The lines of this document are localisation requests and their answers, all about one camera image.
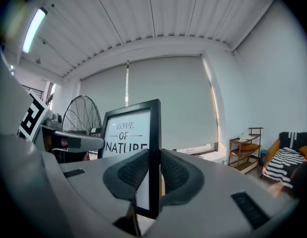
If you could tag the wide grey roller blind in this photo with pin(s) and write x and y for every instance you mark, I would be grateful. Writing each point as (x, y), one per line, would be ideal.
(173, 100)

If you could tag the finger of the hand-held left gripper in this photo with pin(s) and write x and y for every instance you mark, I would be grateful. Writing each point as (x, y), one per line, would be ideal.
(90, 140)

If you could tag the orange cushion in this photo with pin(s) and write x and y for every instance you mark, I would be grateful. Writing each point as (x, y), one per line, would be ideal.
(250, 147)

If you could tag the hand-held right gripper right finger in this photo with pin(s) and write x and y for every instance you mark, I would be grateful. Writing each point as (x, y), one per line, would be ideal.
(179, 175)

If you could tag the black standing fan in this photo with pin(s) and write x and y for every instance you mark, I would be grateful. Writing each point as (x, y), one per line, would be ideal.
(80, 115)

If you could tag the white cloth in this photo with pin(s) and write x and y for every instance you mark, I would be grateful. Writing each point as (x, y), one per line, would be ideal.
(244, 137)

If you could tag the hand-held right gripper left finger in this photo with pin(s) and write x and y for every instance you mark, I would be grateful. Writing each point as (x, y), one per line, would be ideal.
(133, 170)

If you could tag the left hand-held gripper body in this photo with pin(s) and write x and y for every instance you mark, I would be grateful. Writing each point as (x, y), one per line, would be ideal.
(31, 118)

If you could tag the black white striped blanket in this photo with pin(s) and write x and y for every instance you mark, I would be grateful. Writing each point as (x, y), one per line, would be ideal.
(282, 163)

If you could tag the fluorescent ceiling tube light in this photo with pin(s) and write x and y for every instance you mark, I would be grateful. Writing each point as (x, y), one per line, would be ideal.
(33, 30)

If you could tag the narrow grey roller blind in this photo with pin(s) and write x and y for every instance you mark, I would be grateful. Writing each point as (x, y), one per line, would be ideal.
(103, 90)

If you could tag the black picture frame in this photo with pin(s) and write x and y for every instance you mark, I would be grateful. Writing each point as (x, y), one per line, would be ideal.
(128, 133)

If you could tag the wooden shelf rack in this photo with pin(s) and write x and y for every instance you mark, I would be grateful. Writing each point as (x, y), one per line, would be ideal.
(245, 157)

